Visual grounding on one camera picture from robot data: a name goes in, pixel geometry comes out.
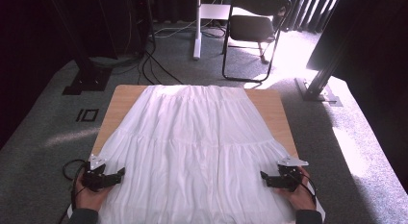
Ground black folding chair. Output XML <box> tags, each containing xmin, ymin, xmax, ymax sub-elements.
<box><xmin>221</xmin><ymin>0</ymin><xmax>293</xmax><ymax>84</ymax></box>

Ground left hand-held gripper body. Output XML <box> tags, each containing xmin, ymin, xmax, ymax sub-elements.
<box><xmin>82</xmin><ymin>153</ymin><xmax>112</xmax><ymax>192</ymax></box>

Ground striped curtain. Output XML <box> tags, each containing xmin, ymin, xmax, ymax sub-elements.
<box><xmin>282</xmin><ymin>0</ymin><xmax>342</xmax><ymax>35</ymax></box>

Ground left hand-held gripper cable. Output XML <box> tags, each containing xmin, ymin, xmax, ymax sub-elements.
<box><xmin>70</xmin><ymin>172</ymin><xmax>87</xmax><ymax>212</ymax></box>

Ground person's left hand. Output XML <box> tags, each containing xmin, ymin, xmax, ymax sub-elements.
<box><xmin>74</xmin><ymin>175</ymin><xmax>114</xmax><ymax>212</ymax></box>

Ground white desk frame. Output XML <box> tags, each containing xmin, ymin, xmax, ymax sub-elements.
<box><xmin>191</xmin><ymin>0</ymin><xmax>233</xmax><ymax>61</ymax></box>

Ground coiled black cable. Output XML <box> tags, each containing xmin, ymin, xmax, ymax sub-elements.
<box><xmin>62</xmin><ymin>159</ymin><xmax>89</xmax><ymax>182</ymax></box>

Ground hand-held gripper cable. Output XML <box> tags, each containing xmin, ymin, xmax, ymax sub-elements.
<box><xmin>288</xmin><ymin>172</ymin><xmax>319</xmax><ymax>207</ymax></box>
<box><xmin>70</xmin><ymin>172</ymin><xmax>87</xmax><ymax>212</ymax></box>

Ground black floor cables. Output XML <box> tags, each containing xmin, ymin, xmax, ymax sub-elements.
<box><xmin>138</xmin><ymin>47</ymin><xmax>185</xmax><ymax>86</ymax></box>

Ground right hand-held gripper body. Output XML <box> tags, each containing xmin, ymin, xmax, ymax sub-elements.
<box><xmin>277</xmin><ymin>156</ymin><xmax>310</xmax><ymax>192</ymax></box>

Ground metal stand with base plate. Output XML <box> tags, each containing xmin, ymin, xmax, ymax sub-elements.
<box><xmin>294</xmin><ymin>25</ymin><xmax>357</xmax><ymax>108</ymax></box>

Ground white floor cable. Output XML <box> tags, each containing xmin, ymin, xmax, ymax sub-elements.
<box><xmin>153</xmin><ymin>19</ymin><xmax>200</xmax><ymax>38</ymax></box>

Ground right hand-held gripper cable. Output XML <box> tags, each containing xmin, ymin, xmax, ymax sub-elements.
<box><xmin>288</xmin><ymin>172</ymin><xmax>319</xmax><ymax>207</ymax></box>

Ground person's right hand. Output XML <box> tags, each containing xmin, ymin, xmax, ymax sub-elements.
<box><xmin>277</xmin><ymin>167</ymin><xmax>318</xmax><ymax>212</ymax></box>

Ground white skirt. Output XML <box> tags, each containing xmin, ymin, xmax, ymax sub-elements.
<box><xmin>95</xmin><ymin>84</ymin><xmax>326</xmax><ymax>224</ymax></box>

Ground black stand with base plate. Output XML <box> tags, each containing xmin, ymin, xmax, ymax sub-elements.
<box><xmin>47</xmin><ymin>0</ymin><xmax>114</xmax><ymax>96</ymax></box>

